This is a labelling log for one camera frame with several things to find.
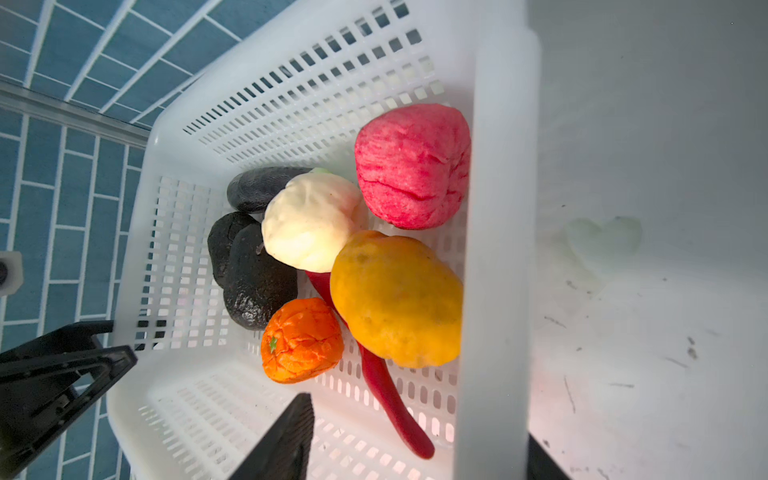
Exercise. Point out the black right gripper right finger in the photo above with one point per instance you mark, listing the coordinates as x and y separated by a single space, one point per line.
540 465

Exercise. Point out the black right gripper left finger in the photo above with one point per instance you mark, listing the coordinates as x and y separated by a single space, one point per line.
283 452

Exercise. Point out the cream white bun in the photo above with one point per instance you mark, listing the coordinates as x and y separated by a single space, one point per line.
310 220

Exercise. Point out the yellow lemon food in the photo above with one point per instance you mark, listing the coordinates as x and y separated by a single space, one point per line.
399 300

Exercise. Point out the pink cracked ball food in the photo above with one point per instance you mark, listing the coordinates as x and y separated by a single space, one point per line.
413 165

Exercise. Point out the white perforated plastic basket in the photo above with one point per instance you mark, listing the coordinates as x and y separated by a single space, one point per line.
296 92

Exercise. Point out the small orange tangerine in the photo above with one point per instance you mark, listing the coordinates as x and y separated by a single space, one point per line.
301 341

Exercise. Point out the red chili pepper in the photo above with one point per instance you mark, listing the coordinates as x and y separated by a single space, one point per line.
383 389

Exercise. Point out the black avocado near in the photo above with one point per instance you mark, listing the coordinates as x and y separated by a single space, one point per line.
256 284

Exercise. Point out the black avocado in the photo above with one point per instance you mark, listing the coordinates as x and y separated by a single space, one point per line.
221 238
256 284

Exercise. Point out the black avocado far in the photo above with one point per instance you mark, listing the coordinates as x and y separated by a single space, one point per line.
221 238

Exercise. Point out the dark purple eggplant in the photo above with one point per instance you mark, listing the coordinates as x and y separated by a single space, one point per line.
253 190

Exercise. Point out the aluminium corner post left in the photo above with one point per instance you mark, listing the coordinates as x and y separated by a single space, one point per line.
53 110

